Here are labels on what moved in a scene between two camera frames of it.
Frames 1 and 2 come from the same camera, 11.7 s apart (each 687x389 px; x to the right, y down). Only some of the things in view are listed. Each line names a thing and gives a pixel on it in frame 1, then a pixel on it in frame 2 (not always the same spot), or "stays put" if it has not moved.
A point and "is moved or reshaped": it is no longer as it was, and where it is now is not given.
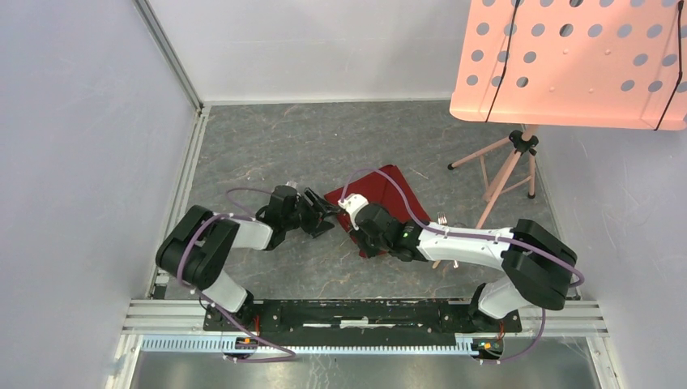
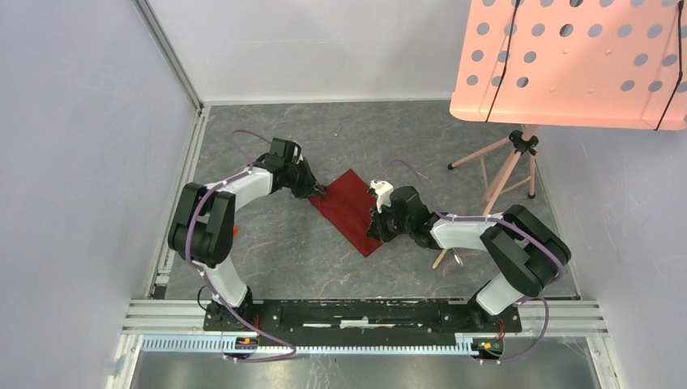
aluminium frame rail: [168, 53] stays put
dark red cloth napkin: [377, 189] is moved or reshaped
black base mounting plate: [358, 318] stays put
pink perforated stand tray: [586, 63] stays put
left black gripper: [320, 204] → [310, 187]
